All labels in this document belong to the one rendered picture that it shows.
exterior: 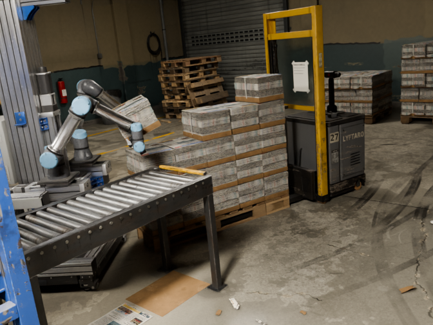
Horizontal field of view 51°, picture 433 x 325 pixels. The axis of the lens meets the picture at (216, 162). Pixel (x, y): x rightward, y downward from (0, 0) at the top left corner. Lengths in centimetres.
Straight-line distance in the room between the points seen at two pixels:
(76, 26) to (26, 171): 771
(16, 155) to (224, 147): 165
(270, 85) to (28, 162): 212
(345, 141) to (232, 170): 126
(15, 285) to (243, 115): 257
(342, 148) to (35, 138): 282
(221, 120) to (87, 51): 756
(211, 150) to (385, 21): 663
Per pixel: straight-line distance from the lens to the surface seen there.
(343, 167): 469
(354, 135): 473
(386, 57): 990
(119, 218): 247
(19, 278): 201
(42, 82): 350
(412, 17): 972
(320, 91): 428
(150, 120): 340
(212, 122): 382
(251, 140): 407
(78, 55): 1100
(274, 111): 418
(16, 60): 347
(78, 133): 372
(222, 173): 394
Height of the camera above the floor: 163
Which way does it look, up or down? 15 degrees down
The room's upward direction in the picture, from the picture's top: 6 degrees counter-clockwise
